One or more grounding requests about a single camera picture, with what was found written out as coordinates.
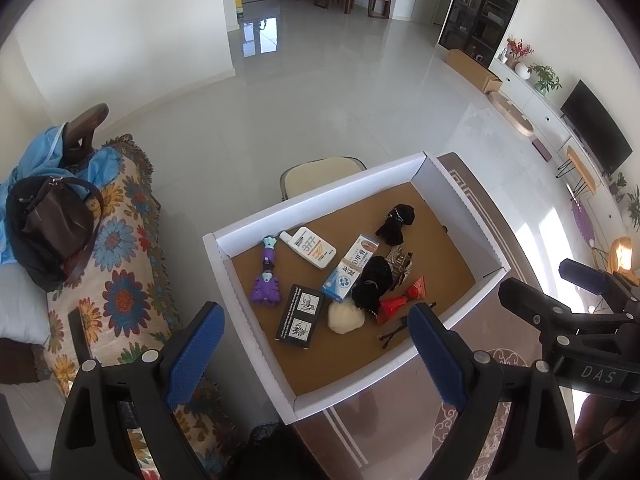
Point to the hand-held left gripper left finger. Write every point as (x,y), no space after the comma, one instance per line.
(195,355)

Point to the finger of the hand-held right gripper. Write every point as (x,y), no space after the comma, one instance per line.
(580,272)
(530,305)

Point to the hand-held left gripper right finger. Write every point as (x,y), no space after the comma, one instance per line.
(440,360)

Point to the red packet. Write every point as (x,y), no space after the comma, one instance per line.
(406,300)

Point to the purple and teal toy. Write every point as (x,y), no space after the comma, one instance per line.
(265,290)

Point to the silver foil sachet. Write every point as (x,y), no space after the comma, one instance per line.
(401,266)

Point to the cream plush puff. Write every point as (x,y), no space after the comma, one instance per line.
(345,319)

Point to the blue and white carton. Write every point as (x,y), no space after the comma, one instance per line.
(350,266)

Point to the white lotion bottle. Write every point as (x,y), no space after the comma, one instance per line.
(311,248)

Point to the white cardboard box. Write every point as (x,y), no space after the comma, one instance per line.
(330,195)

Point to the brown patterned desktop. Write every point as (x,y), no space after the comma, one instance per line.
(480,311)

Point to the person's right hand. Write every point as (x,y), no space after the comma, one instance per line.
(592,417)

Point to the purple mat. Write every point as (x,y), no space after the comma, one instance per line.
(582,217)

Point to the green potted plant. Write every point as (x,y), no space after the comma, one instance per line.
(619,186)
(634,207)
(545,79)

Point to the wooden side table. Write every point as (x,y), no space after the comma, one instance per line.
(580,170)

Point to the black box with white labels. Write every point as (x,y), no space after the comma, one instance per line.
(300,317)

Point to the floral blanket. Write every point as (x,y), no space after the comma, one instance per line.
(125,260)

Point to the dark cloth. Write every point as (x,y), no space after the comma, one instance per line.
(270,452)

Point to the small dark purple block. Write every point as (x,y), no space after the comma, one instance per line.
(542,150)

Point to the black flat television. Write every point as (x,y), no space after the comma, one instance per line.
(597,130)

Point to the small black plush toy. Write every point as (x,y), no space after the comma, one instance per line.
(395,221)

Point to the white television console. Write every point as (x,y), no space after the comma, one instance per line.
(545,110)

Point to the round woven mat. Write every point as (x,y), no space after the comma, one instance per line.
(510,112)

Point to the white cushion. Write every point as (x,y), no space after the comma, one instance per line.
(30,420)
(20,305)

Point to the brown leather handbag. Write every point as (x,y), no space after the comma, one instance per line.
(50,220)

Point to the blue cloth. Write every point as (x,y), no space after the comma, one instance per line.
(105,170)

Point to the cream cushioned chair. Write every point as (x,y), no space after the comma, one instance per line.
(320,172)

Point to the white vase with red flowers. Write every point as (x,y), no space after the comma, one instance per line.
(520,57)

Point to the brown cardboard box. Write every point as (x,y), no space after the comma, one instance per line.
(472,68)

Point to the wooden sofa armrest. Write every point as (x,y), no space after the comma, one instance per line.
(85,125)

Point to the dark glass display cabinet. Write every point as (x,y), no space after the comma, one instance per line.
(485,5)

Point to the yellow box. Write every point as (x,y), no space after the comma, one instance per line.
(239,2)

